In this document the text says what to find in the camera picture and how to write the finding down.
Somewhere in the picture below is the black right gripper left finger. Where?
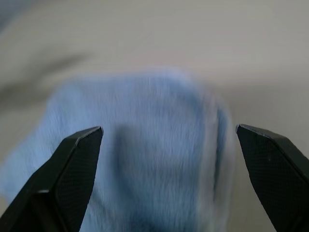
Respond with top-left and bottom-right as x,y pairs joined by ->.
0,126 -> 104,232

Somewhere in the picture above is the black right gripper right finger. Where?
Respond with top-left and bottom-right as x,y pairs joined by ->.
236,124 -> 309,232

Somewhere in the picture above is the blue towel with white trim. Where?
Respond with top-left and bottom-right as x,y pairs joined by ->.
0,69 -> 239,232

